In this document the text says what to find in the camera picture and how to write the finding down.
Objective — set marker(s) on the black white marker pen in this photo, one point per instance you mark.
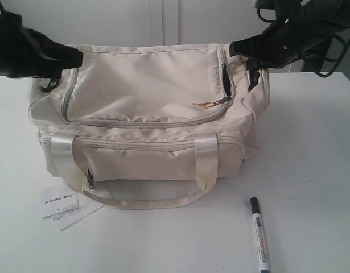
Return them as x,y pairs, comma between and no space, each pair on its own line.
262,251

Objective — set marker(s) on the white rear hang tag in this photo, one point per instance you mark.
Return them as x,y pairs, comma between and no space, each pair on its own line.
85,207

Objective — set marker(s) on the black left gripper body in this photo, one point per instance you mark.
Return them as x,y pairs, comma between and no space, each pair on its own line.
20,48

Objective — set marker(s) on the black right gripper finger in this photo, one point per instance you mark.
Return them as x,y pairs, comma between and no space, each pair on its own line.
250,47
254,64

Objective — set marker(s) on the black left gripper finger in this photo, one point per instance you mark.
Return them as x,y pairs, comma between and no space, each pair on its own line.
48,72
64,56

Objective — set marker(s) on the white Tonlion hang tag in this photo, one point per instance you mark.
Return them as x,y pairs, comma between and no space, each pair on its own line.
57,199

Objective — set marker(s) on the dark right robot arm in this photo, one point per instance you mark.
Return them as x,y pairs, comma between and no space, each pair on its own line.
337,13

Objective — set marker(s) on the cream fabric duffel bag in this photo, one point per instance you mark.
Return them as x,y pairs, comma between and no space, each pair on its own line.
167,113

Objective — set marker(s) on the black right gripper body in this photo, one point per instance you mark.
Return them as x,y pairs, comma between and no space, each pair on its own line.
296,38

